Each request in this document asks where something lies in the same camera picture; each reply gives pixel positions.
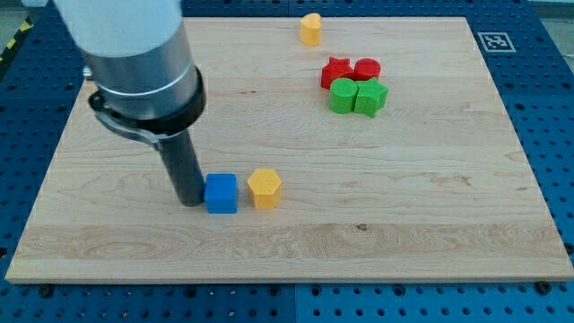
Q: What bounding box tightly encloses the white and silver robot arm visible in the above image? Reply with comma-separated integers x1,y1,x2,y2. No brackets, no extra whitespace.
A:
54,0,205,150

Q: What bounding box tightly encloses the yellow hexagon block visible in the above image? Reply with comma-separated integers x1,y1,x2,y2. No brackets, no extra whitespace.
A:
247,169,283,210

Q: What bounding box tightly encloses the blue cube block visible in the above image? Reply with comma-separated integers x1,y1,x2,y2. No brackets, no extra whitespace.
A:
204,173,238,214

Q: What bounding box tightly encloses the wooden board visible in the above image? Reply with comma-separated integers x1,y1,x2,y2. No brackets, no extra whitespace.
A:
6,17,573,284

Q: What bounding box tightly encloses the green cylinder block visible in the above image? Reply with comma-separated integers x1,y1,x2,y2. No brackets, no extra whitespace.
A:
328,77,358,114

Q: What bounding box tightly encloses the red star block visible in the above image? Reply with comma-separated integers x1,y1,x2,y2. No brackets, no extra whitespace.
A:
320,57,354,90

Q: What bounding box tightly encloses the green star block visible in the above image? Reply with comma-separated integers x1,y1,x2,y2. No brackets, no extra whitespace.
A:
354,77,389,118

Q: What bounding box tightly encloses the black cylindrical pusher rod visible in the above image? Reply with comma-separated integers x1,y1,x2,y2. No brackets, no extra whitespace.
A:
158,130,205,206

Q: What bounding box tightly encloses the red cylinder block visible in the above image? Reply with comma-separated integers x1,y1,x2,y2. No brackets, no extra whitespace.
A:
353,57,382,81

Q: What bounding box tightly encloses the yellow heart block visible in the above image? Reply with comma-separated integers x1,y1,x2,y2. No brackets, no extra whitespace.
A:
300,13,322,47

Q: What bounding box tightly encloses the white fiducial marker tag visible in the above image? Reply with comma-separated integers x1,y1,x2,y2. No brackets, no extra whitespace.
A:
477,31,517,54

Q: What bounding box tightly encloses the black yellow hazard tape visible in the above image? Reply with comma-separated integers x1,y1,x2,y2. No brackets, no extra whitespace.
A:
1,17,33,70

